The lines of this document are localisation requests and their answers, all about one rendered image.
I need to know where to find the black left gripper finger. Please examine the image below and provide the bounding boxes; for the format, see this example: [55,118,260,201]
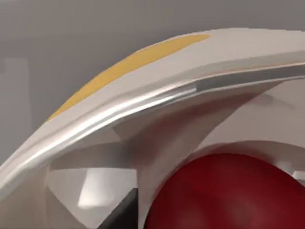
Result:
[97,187,139,229]

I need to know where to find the white and red trophy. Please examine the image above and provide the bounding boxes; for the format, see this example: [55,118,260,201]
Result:
[0,28,305,229]

